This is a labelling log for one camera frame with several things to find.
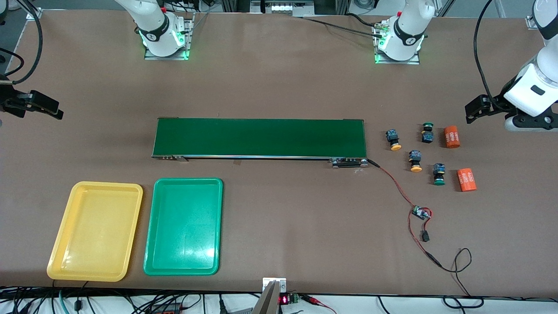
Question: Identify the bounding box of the thin black looped cable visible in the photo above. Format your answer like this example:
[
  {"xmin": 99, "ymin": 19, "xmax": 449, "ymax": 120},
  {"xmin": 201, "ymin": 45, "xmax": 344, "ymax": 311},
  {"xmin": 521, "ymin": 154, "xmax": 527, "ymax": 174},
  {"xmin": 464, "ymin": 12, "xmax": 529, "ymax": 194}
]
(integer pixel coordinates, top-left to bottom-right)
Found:
[{"xmin": 441, "ymin": 248, "xmax": 473, "ymax": 297}]

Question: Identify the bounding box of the orange cylinder with white print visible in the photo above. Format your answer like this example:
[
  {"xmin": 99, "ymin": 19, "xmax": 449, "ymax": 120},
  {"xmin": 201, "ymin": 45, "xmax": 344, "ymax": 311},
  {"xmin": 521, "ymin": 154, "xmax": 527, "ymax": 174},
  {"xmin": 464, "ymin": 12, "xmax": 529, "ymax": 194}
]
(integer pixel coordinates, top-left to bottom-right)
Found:
[
  {"xmin": 456, "ymin": 168, "xmax": 477, "ymax": 193},
  {"xmin": 443, "ymin": 126, "xmax": 461, "ymax": 149}
]

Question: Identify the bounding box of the yellow plastic tray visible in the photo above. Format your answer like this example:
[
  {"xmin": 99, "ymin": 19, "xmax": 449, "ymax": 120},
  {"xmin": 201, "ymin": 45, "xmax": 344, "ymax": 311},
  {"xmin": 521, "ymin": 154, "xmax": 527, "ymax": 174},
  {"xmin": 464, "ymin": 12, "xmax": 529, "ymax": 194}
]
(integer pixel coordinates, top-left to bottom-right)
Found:
[{"xmin": 47, "ymin": 181, "xmax": 144, "ymax": 282}]

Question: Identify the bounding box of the red clip lead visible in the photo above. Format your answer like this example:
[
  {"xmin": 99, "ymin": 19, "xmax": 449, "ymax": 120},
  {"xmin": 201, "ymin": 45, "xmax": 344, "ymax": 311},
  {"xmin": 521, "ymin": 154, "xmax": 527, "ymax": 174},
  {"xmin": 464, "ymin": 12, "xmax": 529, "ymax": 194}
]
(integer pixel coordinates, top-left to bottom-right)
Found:
[{"xmin": 301, "ymin": 294, "xmax": 338, "ymax": 314}]

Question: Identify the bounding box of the grey metal bar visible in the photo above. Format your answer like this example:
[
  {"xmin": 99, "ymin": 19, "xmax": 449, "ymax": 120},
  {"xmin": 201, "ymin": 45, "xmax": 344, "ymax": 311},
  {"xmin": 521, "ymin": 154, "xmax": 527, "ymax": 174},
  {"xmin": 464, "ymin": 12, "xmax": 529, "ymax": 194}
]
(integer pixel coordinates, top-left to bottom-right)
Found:
[{"xmin": 252, "ymin": 281, "xmax": 280, "ymax": 314}]

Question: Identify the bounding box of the green conveyor belt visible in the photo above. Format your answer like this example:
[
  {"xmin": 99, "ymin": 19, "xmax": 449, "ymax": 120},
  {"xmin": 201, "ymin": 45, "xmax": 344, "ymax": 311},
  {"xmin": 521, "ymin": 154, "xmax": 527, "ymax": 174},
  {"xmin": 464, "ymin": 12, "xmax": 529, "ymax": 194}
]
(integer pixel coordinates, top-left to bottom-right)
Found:
[{"xmin": 151, "ymin": 117, "xmax": 369, "ymax": 169}]

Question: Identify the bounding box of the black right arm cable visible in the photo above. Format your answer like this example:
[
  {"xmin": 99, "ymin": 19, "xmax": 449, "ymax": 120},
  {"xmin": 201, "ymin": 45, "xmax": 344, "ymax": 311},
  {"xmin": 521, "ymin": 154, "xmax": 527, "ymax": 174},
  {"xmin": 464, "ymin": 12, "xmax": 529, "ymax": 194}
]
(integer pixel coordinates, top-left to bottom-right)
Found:
[{"xmin": 0, "ymin": 0, "xmax": 44, "ymax": 85}]

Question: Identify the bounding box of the black cable to arm base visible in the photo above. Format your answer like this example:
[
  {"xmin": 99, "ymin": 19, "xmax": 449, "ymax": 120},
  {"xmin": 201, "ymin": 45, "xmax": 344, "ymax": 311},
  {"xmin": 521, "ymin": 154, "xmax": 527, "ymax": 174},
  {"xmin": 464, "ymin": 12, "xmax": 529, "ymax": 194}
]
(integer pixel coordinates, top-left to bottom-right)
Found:
[{"xmin": 301, "ymin": 13, "xmax": 384, "ymax": 38}]

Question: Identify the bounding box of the aluminium frame rack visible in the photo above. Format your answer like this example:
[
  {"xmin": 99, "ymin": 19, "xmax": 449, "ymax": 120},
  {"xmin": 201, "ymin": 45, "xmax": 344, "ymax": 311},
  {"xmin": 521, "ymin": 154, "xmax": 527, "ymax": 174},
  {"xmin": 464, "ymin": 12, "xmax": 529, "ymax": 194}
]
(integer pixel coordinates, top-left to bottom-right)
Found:
[{"xmin": 220, "ymin": 0, "xmax": 349, "ymax": 18}]

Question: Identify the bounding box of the small metal mounting bracket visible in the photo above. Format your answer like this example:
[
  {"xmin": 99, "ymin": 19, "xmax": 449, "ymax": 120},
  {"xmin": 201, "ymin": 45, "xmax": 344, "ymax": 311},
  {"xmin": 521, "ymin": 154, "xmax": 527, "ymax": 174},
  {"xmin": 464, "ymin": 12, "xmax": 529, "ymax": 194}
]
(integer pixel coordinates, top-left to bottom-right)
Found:
[{"xmin": 262, "ymin": 277, "xmax": 287, "ymax": 293}]

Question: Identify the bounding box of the red black motor wire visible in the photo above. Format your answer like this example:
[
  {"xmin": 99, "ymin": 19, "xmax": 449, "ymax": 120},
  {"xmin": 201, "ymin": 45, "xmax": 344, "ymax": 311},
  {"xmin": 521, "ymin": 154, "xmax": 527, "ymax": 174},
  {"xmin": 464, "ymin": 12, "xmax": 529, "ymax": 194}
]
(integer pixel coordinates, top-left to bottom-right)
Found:
[{"xmin": 367, "ymin": 159, "xmax": 420, "ymax": 210}]

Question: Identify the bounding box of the green plastic tray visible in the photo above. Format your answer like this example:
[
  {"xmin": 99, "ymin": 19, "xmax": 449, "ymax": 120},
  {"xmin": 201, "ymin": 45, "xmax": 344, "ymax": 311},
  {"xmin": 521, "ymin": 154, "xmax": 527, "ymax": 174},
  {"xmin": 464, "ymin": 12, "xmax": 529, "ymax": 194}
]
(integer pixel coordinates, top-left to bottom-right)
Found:
[{"xmin": 143, "ymin": 177, "xmax": 224, "ymax": 276}]

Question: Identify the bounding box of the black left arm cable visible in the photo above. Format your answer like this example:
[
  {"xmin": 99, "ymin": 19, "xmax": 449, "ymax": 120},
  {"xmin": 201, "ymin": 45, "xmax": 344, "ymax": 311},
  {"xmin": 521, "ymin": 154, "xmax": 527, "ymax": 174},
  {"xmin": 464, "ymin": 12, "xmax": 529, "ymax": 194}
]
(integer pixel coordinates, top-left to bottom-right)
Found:
[{"xmin": 474, "ymin": 0, "xmax": 508, "ymax": 107}]

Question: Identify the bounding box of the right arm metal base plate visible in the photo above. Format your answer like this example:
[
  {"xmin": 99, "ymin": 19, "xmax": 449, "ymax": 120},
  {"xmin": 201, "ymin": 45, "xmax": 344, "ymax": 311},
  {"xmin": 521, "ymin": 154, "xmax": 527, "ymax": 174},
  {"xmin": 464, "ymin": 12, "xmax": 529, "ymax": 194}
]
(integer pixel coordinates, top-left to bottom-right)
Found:
[{"xmin": 144, "ymin": 12, "xmax": 195, "ymax": 61}]

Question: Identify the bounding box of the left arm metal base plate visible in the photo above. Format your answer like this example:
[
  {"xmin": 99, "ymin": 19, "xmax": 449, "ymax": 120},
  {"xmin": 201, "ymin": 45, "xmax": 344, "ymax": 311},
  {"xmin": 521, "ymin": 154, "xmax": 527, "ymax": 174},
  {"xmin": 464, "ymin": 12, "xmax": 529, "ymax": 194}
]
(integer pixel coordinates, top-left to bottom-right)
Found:
[{"xmin": 373, "ymin": 22, "xmax": 421, "ymax": 65}]

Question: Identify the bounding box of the red black power lead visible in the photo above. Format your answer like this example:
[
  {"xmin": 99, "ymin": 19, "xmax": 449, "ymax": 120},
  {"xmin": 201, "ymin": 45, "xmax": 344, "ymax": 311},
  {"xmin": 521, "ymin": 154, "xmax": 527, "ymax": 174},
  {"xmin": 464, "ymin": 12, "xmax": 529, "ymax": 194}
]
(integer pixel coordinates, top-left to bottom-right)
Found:
[{"xmin": 408, "ymin": 213, "xmax": 443, "ymax": 268}]

